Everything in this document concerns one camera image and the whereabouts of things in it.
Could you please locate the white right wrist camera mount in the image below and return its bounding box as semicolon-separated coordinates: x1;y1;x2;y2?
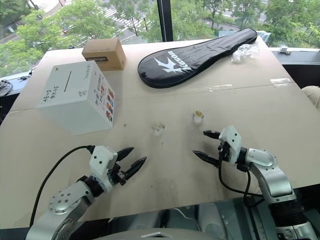
218;125;243;165

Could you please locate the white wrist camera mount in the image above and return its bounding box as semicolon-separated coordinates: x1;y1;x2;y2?
89;146;119;193
218;125;243;165

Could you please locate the clear adhesive tape strip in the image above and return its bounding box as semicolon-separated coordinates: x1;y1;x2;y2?
204;83;233;91
269;77;293;86

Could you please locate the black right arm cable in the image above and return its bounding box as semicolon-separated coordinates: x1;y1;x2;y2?
218;149;263;208

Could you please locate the black racket cover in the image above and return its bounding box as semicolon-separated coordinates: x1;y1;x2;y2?
137;27;258;89

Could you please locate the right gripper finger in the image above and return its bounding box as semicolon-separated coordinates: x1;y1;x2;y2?
192;150;222;167
202;130;222;140

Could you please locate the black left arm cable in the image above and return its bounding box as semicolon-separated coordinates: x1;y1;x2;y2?
29;144;96;228

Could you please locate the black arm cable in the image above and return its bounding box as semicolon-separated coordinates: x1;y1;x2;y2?
218;149;263;208
29;144;96;228

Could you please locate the white slotted box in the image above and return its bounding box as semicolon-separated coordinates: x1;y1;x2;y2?
36;59;116;136

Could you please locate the beige cushion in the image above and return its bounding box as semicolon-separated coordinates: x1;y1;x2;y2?
301;85;320;111

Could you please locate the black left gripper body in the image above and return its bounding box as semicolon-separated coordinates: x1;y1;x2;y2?
107;162;127;186

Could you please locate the dark window ledge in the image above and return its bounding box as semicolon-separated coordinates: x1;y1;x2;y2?
271;47;320;66

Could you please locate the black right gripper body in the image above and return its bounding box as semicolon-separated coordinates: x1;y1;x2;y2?
217;133;232;164

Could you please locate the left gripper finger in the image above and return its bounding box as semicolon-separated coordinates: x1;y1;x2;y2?
116;146;135;162
124;156;148;181

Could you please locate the dark window frame post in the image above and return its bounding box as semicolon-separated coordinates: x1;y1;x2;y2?
156;0;174;42

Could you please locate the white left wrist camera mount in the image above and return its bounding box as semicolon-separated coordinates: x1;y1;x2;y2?
89;146;119;193

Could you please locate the brown cardboard box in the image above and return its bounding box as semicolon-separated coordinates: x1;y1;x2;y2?
81;37;127;72

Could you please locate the crumpled clear plastic wrap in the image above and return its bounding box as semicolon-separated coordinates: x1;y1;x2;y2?
230;41;261;63

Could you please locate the black cable bundle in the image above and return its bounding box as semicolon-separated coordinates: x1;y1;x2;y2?
0;79;13;97

